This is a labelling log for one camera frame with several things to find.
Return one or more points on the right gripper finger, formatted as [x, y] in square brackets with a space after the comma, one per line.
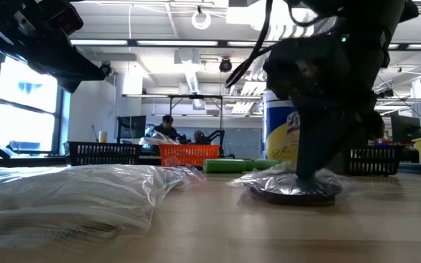
[316, 139]

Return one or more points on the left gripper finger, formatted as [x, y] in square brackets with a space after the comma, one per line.
[75, 67]
[58, 78]

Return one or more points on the bagged black round item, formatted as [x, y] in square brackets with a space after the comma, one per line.
[287, 193]

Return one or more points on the green travel bottle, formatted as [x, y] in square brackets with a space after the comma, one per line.
[265, 164]
[225, 166]

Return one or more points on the bagged toothbrush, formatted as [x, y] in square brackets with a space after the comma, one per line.
[159, 139]
[181, 175]

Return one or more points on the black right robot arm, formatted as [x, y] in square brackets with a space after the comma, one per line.
[378, 22]

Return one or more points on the background black robot arm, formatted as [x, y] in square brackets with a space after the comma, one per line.
[216, 135]

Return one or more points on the white yellow wipes canister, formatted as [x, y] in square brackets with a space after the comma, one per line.
[278, 124]

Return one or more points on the black plastic basket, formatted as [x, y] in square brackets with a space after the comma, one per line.
[101, 153]
[375, 160]

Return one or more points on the yellow cup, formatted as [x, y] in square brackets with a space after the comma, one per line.
[102, 137]

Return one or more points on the black monitor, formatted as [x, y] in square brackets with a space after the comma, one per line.
[132, 128]
[406, 128]

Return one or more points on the orange plastic basket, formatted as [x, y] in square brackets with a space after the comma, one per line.
[192, 155]

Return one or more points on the bagged white cotton balls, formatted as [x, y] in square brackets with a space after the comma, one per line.
[68, 204]

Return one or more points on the black ceiling camera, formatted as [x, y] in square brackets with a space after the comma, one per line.
[226, 65]
[105, 69]

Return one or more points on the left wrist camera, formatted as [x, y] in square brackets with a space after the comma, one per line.
[68, 18]

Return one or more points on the background black rig frame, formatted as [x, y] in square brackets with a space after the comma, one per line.
[196, 96]

